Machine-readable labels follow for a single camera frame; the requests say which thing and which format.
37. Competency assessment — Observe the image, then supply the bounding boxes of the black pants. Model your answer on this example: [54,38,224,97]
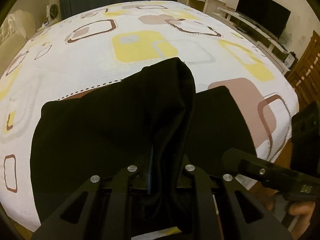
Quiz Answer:
[30,57,256,222]

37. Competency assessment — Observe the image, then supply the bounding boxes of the person right hand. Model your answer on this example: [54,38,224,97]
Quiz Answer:
[266,192,317,233]

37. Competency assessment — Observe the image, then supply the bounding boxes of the patterned white bed sheet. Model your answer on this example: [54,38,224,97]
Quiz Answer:
[1,1,299,231]

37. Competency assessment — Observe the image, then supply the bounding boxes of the brown wooden cabinet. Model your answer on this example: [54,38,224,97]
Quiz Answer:
[286,31,320,110]

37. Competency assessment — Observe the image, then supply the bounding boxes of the white tv console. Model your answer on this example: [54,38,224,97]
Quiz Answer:
[211,7,297,75]

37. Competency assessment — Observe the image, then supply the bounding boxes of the cream tufted headboard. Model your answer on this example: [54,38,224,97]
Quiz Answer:
[0,10,35,75]

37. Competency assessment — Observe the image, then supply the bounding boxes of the black flat television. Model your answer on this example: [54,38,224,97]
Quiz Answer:
[235,0,291,39]

